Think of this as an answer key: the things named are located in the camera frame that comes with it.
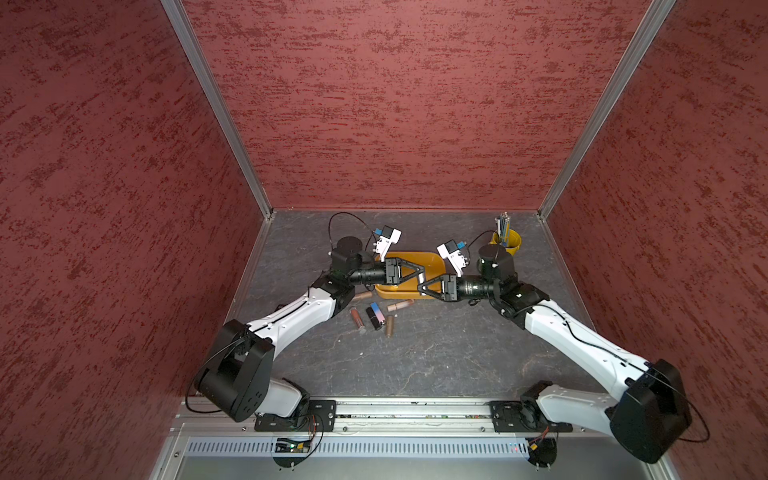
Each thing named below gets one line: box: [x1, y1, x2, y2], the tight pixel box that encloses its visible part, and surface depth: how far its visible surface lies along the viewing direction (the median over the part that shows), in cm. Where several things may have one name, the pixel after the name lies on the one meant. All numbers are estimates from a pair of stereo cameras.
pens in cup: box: [494, 211, 511, 247], surface depth 99 cm
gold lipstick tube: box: [386, 315, 395, 338], surface depth 91 cm
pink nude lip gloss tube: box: [386, 299, 415, 312], surface depth 95 cm
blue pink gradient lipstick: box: [370, 302, 386, 325], surface depth 93 cm
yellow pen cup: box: [489, 229, 522, 256], surface depth 102 cm
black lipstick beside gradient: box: [366, 307, 382, 331], surface depth 92 cm
